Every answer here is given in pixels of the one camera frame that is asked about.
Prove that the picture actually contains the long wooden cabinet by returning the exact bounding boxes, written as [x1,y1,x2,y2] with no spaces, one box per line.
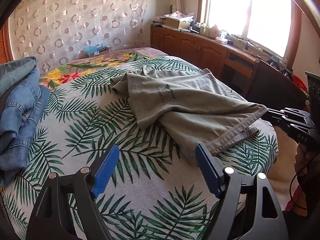
[150,26,257,99]

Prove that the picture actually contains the blue tissue box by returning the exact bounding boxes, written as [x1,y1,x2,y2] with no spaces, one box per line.
[84,45,109,57]

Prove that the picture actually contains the stack of blue jeans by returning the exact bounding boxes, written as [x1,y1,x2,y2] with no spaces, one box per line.
[1,56,50,187]

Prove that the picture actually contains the grey-green pants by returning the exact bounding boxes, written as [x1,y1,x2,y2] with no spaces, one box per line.
[111,67,267,166]

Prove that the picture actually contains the palm leaf print sheet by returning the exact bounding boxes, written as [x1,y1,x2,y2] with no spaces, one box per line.
[0,55,279,240]

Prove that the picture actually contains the dark wooden chair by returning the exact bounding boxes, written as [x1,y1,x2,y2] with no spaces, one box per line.
[245,57,308,110]

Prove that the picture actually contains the bright window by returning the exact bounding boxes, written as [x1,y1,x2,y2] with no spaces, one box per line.
[199,0,301,64]

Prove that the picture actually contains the person's right hand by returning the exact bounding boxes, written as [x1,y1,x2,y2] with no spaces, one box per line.
[294,144,319,177]

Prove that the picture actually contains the circle pattern sheer curtain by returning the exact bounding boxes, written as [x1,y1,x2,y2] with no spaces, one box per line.
[8,0,148,73]

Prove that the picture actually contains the floral pink blanket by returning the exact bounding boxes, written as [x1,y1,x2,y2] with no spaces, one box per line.
[40,47,166,89]

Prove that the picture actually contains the cardboard box on cabinet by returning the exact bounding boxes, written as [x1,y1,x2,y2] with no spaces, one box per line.
[165,17,191,29]

